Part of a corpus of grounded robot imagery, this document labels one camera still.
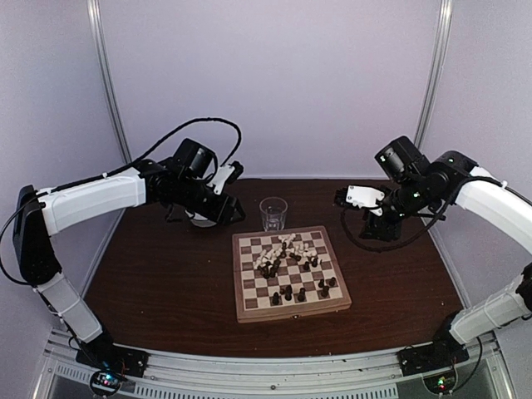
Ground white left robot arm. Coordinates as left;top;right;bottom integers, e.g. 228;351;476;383
12;139;245;369

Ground pile of dark chess pieces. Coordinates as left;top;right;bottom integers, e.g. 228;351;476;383
241;233;332;283

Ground wooden chess board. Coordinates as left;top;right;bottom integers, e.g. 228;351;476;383
232;226;352;323

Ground aluminium frame post left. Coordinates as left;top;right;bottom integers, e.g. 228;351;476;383
86;0;132;165

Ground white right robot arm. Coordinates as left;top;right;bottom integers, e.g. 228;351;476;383
345;136;531;367

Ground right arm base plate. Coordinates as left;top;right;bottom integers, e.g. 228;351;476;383
397;343;470;377

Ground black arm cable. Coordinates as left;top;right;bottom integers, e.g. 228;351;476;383
339;203;448;254
0;117;243;286

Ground aluminium front rail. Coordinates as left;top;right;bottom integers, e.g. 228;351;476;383
35;323;506;399

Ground clear drinking glass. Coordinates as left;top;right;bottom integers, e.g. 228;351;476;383
259;197;288;231

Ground aluminium frame post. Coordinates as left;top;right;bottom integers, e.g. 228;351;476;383
86;0;132;165
413;0;454;150

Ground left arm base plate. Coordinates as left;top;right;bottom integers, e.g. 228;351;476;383
76;347;149;377

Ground dark chess pawn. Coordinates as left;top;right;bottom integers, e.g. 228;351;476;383
320;286;329;298

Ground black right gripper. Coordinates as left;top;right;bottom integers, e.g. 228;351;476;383
359;177;434;241

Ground white scalloped bowl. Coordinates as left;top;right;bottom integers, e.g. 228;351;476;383
190;215;217;228

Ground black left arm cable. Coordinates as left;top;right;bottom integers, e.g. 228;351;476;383
0;117;243;286

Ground aluminium frame post right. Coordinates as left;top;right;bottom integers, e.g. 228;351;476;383
413;0;454;150

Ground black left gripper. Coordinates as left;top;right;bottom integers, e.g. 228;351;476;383
175;175;246;226

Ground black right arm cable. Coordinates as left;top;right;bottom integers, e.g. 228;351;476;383
339;203;448;254

